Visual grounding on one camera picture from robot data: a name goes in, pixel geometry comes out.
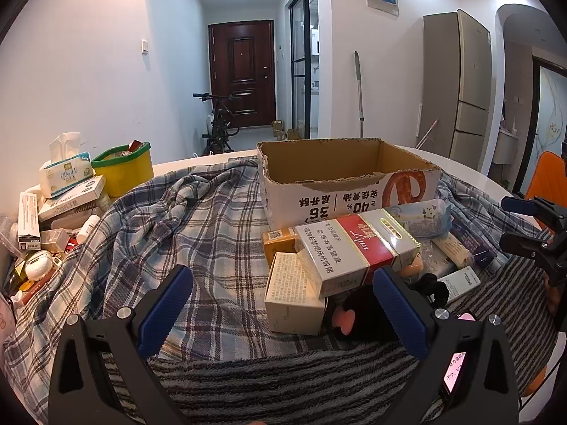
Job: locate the black bicycle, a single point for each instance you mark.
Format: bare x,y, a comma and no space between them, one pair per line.
219,128

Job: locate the black framed glass door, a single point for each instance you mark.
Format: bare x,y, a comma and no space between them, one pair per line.
303,62

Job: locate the mop with grey pole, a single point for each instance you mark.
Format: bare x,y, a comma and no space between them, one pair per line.
359,93

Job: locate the dark red entrance door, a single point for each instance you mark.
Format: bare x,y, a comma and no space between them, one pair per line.
241,71

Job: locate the small cardboard box on floor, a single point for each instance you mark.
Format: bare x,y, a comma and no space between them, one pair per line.
293,134
278,129

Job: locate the long white box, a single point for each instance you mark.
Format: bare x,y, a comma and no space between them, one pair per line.
29,221

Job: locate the peach sponge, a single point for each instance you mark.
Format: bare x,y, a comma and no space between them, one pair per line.
414,265

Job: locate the white cotton pad pack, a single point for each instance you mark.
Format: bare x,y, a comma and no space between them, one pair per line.
436,261

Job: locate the red and white stick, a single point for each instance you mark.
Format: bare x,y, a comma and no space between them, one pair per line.
429,132

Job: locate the white earbud case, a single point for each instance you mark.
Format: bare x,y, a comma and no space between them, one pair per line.
39,265

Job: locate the dark purple box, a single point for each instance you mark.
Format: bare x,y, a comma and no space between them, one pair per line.
478,248

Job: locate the printed cardboard box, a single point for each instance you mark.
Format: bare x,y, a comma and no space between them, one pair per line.
336,195

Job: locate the white box with teal print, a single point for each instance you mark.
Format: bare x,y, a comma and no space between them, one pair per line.
460,283

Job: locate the clear plastic bag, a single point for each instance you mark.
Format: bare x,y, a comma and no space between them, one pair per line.
9,237

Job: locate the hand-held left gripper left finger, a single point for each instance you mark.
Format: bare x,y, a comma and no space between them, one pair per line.
166,310

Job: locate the red and white carton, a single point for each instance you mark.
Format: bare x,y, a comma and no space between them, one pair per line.
354,252

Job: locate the red item in tub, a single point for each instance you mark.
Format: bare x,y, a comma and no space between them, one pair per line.
135,146

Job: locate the gold box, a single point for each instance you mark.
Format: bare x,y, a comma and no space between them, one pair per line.
279,241

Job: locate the yellow tub with green rim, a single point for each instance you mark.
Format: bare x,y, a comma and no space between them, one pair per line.
126,175

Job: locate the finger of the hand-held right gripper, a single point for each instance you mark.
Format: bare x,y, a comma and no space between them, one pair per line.
522,243
516,206

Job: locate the pink packet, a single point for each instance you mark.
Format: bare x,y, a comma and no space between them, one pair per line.
456,363

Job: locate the grey striped towel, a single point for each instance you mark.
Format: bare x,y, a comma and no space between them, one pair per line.
310,385

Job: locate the beige printed box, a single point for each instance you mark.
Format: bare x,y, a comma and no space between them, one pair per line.
292,292

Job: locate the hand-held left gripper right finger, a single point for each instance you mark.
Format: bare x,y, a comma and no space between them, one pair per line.
398,314

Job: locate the flat white mask box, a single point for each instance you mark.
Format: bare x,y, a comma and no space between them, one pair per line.
75,195

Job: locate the person's right hand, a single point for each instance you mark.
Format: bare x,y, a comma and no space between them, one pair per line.
552,294

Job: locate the blue plaid cloth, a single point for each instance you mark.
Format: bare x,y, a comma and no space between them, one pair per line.
177,230

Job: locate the grey refrigerator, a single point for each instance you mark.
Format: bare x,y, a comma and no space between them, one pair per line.
456,88

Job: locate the white green tissue pack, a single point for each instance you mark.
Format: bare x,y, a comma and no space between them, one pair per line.
66,177

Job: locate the small white bottle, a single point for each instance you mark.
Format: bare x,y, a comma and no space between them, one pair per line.
88,229

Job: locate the orange chair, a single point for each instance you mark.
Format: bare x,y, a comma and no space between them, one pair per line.
547,172

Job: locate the cream tube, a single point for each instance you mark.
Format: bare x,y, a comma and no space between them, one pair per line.
454,250

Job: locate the black pouch with pink pad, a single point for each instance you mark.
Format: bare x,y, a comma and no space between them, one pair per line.
361,314

